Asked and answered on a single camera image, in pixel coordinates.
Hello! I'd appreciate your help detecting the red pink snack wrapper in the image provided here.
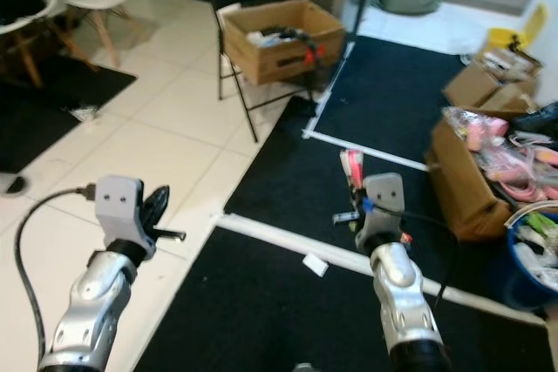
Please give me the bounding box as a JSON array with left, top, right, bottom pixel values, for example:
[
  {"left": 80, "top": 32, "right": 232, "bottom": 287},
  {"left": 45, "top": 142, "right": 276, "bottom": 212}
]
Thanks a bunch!
[{"left": 340, "top": 150, "right": 365, "bottom": 194}]

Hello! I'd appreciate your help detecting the crumpled clear plastic trash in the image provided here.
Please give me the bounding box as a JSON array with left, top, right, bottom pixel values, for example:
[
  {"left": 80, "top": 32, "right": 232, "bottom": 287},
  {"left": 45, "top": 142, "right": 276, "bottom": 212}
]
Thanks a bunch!
[{"left": 71, "top": 106, "right": 103, "bottom": 125}]

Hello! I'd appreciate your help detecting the blue rubbish bin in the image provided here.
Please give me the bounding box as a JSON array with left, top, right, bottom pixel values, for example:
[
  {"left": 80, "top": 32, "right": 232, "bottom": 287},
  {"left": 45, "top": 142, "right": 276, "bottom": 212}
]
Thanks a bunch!
[{"left": 493, "top": 202, "right": 558, "bottom": 312}]

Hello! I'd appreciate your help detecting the white green trash pile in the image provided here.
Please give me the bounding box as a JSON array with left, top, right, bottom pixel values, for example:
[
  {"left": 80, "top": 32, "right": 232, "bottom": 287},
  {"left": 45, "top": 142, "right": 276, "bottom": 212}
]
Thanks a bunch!
[{"left": 510, "top": 211, "right": 558, "bottom": 268}]

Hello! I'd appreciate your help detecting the white L-shaped floor tape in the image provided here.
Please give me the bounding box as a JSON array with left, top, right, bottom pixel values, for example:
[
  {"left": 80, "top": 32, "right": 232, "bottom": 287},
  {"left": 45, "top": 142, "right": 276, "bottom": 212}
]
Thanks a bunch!
[{"left": 303, "top": 37, "right": 432, "bottom": 172}]

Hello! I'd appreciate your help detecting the black floor mat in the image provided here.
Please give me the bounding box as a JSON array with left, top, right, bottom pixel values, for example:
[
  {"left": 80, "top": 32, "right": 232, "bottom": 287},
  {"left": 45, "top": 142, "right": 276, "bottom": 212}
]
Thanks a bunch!
[
  {"left": 0, "top": 54, "right": 138, "bottom": 172},
  {"left": 310, "top": 34, "right": 472, "bottom": 168},
  {"left": 224, "top": 98, "right": 446, "bottom": 277},
  {"left": 135, "top": 224, "right": 550, "bottom": 372}
]

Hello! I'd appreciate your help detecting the white paper scrap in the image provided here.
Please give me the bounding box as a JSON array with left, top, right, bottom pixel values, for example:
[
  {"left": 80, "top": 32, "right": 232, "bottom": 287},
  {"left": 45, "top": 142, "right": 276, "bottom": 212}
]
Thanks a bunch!
[{"left": 302, "top": 254, "right": 330, "bottom": 277}]

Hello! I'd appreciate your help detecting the long white floor tape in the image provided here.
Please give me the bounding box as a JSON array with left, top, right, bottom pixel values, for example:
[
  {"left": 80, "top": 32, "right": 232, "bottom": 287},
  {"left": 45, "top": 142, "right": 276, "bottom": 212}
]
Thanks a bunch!
[{"left": 216, "top": 213, "right": 546, "bottom": 328}]

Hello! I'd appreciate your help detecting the large brown cardboard box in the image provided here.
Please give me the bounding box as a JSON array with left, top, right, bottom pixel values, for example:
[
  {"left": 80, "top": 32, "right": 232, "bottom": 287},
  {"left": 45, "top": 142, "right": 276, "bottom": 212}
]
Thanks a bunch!
[{"left": 425, "top": 106, "right": 558, "bottom": 242}]

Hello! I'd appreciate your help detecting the pink packaged items bundle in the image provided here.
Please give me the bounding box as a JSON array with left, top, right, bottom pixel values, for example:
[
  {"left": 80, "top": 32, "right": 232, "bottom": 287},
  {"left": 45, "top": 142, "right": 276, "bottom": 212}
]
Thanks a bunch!
[{"left": 443, "top": 106, "right": 558, "bottom": 203}]

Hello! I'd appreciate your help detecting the small brown cardboard box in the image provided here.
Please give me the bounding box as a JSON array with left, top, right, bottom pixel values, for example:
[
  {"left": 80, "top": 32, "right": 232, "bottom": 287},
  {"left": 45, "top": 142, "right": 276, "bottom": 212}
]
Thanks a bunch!
[{"left": 442, "top": 48, "right": 541, "bottom": 116}]

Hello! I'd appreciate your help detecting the open brown cardboard box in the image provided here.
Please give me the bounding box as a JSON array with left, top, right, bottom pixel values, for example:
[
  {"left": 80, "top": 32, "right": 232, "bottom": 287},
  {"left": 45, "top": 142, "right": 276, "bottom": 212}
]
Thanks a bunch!
[{"left": 221, "top": 0, "right": 347, "bottom": 85}]

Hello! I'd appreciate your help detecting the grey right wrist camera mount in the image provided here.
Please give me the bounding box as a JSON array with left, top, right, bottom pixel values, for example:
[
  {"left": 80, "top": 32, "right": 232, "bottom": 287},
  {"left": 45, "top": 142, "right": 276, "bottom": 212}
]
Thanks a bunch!
[{"left": 362, "top": 172, "right": 406, "bottom": 251}]

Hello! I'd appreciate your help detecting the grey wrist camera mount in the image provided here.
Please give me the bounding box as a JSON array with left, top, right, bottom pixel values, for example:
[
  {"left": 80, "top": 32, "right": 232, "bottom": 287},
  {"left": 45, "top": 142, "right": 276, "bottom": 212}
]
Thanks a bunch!
[
  {"left": 94, "top": 175, "right": 147, "bottom": 255},
  {"left": 362, "top": 172, "right": 406, "bottom": 251}
]

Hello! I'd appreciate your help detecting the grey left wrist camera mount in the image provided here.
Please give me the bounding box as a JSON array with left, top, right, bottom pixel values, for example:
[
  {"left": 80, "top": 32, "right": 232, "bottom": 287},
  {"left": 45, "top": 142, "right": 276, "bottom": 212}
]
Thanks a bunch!
[{"left": 94, "top": 175, "right": 147, "bottom": 255}]

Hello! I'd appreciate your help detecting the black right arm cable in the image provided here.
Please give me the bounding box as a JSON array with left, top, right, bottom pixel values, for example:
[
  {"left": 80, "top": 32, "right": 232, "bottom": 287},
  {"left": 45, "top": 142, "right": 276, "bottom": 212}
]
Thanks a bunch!
[{"left": 379, "top": 202, "right": 463, "bottom": 308}]

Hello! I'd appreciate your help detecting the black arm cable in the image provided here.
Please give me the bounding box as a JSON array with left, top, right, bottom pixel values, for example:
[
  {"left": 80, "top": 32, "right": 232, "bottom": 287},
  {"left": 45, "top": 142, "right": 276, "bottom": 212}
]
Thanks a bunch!
[
  {"left": 13, "top": 185, "right": 97, "bottom": 372},
  {"left": 379, "top": 202, "right": 463, "bottom": 308}
]

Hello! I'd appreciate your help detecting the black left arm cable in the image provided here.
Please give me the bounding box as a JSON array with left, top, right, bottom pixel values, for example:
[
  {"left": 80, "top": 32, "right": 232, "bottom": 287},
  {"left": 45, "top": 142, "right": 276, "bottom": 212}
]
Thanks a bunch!
[{"left": 13, "top": 185, "right": 97, "bottom": 372}]

